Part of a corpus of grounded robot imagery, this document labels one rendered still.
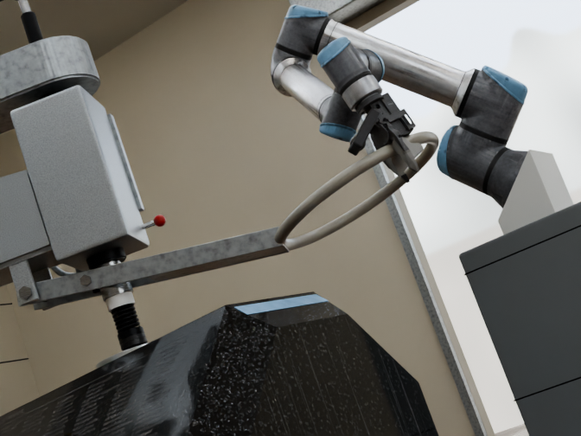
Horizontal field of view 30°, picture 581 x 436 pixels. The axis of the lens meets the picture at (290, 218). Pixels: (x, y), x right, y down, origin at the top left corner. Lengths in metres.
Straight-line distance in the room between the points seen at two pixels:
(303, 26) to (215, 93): 5.16
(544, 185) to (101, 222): 1.20
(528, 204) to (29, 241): 1.35
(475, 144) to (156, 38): 5.80
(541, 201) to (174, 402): 1.31
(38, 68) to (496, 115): 1.28
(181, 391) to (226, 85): 6.22
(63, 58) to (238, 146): 5.38
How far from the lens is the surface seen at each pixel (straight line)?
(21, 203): 2.82
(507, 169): 3.12
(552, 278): 2.96
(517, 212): 3.08
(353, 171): 2.50
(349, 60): 2.59
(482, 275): 3.02
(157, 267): 2.73
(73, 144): 2.80
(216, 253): 2.70
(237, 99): 8.23
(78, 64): 2.90
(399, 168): 2.56
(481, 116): 3.16
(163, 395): 2.25
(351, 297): 7.71
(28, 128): 2.85
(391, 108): 2.59
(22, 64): 2.90
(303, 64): 3.21
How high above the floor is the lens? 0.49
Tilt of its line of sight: 12 degrees up
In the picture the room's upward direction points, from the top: 20 degrees counter-clockwise
